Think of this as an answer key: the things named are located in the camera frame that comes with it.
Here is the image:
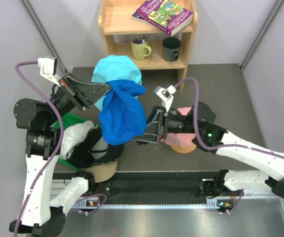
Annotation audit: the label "dark green mug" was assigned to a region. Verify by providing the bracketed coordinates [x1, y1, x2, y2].
[162, 37, 181, 62]

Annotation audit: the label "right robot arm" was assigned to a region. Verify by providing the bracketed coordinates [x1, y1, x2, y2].
[133, 102, 284, 198]

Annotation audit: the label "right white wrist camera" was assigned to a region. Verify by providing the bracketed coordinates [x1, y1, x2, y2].
[154, 85, 177, 112]

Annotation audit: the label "pink baseball cap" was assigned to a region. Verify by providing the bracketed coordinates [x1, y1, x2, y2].
[164, 107, 197, 148]

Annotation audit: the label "pens in mug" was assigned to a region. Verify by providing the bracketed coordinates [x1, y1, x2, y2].
[132, 34, 147, 44]

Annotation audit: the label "blue baseball cap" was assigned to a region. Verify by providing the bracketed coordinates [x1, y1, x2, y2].
[99, 79, 147, 145]

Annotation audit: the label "wooden shelf unit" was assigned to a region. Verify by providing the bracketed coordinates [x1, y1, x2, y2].
[98, 0, 198, 81]

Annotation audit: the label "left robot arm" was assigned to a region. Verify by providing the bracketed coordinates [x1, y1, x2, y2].
[9, 75, 123, 237]

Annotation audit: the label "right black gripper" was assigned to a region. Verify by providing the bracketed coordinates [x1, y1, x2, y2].
[131, 106, 200, 143]

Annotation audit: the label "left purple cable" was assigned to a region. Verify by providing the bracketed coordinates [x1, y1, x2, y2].
[14, 61, 65, 234]

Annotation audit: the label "purple cable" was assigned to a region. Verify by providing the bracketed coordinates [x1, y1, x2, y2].
[14, 61, 65, 234]
[175, 77, 284, 163]

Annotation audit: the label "tan hat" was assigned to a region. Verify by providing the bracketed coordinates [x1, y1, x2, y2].
[83, 161, 117, 183]

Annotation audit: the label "black cap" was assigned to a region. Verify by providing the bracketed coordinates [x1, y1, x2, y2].
[67, 127, 124, 169]

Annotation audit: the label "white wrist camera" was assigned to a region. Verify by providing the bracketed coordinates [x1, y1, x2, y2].
[37, 57, 61, 86]
[154, 85, 177, 112]

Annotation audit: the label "yellow-green mug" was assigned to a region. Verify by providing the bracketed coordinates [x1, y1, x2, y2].
[131, 37, 152, 60]

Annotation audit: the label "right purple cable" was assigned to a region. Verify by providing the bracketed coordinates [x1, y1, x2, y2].
[175, 77, 284, 163]

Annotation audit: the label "white hat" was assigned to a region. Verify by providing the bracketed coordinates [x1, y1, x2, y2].
[60, 121, 98, 160]

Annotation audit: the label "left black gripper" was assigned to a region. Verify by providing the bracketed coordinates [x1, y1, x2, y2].
[44, 72, 112, 126]

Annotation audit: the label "cyan bucket hat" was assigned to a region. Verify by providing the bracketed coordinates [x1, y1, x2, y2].
[91, 54, 143, 109]

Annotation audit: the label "purple children's book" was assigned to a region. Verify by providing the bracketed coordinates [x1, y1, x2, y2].
[135, 0, 193, 36]

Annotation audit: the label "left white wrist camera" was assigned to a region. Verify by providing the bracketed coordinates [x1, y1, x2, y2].
[37, 57, 61, 86]

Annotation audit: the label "light wooden hat stand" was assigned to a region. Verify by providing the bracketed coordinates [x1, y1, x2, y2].
[171, 145, 197, 154]

